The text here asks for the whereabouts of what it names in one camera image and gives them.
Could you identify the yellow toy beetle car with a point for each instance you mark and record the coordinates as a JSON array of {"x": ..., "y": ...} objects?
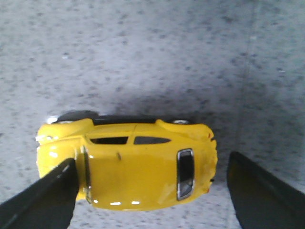
[{"x": 132, "y": 163}]

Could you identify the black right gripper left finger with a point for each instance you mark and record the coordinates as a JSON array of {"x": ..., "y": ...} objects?
[{"x": 47, "y": 204}]

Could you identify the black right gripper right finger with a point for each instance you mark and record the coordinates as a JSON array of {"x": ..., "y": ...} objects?
[{"x": 261, "y": 200}]

